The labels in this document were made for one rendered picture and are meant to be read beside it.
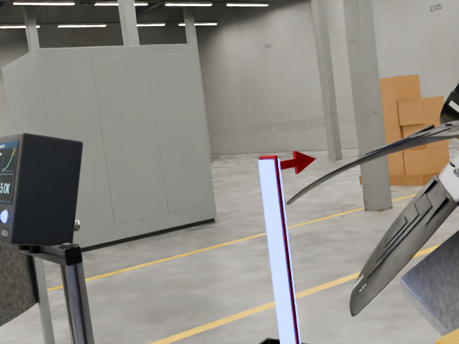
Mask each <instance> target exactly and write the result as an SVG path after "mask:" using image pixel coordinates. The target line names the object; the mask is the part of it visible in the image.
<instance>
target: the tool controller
mask: <svg viewBox="0 0 459 344"><path fill-rule="evenodd" d="M82 151H83V142H82V141H78V140H73V139H65V138H60V137H51V136H46V135H41V134H33V133H28V132H24V133H20V134H13V135H9V136H4V137H0V210H1V213H2V212H3V211H4V210H5V209H9V212H10V217H9V221H8V223H7V224H6V225H5V224H3V222H2V220H1V217H0V241H1V242H5V243H8V244H13V245H18V250H28V245H29V253H39V250H40V248H39V246H54V245H61V244H64V243H70V244H72V243H73V236H74V231H78V230H79V229H80V221H79V220H75V216H76V210H77V197H78V190H79V178H80V171H81V159H82Z"/></svg>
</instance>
